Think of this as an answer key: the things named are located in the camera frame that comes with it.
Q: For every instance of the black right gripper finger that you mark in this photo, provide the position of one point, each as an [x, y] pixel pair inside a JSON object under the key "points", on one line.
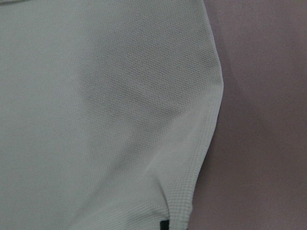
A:
{"points": [[164, 225]]}

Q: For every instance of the olive green long-sleeve shirt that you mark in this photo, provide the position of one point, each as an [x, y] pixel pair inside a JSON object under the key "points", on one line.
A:
{"points": [[107, 111]]}

